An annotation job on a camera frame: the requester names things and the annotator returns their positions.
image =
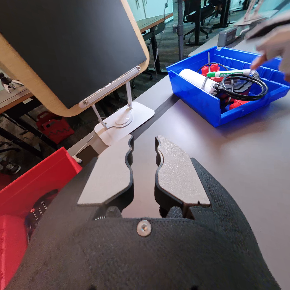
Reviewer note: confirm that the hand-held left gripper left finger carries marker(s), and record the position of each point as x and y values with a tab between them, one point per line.
106	176

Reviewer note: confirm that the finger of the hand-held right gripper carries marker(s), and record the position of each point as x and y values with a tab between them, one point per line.
286	65
271	47

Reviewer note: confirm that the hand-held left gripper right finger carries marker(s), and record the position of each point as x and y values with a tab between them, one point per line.
181	176

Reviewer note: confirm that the green dry erase marker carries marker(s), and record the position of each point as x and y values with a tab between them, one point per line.
228	73

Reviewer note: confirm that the black remote control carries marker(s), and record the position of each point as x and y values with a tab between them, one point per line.
42	205

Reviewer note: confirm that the red plastic bin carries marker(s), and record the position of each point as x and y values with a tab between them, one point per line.
34	179

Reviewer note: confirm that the blue plastic bin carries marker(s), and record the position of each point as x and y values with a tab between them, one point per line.
192	99

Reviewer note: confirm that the grey box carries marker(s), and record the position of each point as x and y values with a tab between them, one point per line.
226	37

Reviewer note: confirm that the red plastic part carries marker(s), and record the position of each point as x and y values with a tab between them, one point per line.
213	67
237	104

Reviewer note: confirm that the grey metal rod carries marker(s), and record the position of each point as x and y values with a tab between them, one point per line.
208	57

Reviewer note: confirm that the red bag with black trim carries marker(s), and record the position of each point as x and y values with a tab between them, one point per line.
56	133

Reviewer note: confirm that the black office chair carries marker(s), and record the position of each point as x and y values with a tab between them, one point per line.
197	13

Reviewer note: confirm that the white cylinder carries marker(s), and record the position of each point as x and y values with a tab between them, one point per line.
192	77

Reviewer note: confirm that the black tripod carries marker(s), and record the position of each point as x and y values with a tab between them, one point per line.
180	34

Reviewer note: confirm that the wood edged desk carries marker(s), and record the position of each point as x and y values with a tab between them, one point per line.
154	21

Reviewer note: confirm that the wood top desk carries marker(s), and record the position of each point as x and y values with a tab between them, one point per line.
13	99

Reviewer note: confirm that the black and white tool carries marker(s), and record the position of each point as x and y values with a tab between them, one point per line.
9	85

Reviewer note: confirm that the black board with wooden rim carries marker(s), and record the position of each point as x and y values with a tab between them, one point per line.
68	45

